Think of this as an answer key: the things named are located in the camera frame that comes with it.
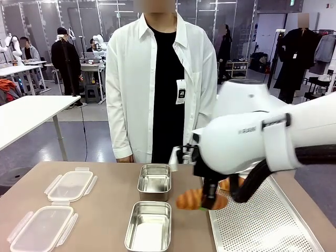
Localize person in white shirt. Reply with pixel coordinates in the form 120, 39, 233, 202
106, 10, 218, 165

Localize clear plastic clip lid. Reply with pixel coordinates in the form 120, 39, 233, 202
6, 202, 79, 252
44, 167, 98, 203

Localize person's left forearm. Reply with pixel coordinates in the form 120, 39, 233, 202
193, 89, 218, 132

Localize black tripod stand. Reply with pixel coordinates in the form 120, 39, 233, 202
58, 36, 82, 98

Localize seated man in grey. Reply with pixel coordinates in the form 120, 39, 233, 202
19, 36, 43, 90

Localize grey plastic stool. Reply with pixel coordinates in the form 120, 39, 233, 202
84, 85, 102, 104

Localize white name badge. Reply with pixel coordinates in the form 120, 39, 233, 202
175, 79, 187, 105

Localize white shoe rack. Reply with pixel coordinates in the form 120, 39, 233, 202
225, 60, 250, 79

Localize person in long black coat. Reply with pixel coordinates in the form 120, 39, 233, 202
272, 13, 316, 104

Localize white table with grey leg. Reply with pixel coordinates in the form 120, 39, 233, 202
0, 94, 81, 161

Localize orange cloth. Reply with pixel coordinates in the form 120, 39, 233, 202
0, 78, 23, 106

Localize person's right forearm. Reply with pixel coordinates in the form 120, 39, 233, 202
107, 104, 133, 160

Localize stainless steel rectangular container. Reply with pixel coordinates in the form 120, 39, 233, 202
124, 201, 173, 252
136, 164, 172, 202

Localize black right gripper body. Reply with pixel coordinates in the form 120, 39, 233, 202
193, 153, 224, 186

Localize perforated metal baking tray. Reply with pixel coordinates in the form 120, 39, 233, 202
207, 172, 326, 252

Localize black floor cable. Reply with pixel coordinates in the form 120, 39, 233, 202
79, 96, 89, 162

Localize standing man in black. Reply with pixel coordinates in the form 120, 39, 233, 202
51, 27, 84, 109

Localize black utility cart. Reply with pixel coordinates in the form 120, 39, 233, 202
303, 76, 332, 103

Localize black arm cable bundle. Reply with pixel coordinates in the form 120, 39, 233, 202
230, 143, 336, 203

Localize grey hanging jacket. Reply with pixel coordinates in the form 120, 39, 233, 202
313, 34, 336, 64

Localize black round floor base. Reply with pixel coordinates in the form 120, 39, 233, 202
0, 166, 30, 196

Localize white background desk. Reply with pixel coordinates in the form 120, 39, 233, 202
0, 64, 52, 97

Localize golden brown croissant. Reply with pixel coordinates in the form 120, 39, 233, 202
218, 176, 248, 192
175, 188, 228, 211

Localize person's right hand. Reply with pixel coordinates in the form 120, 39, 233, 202
116, 155, 135, 164

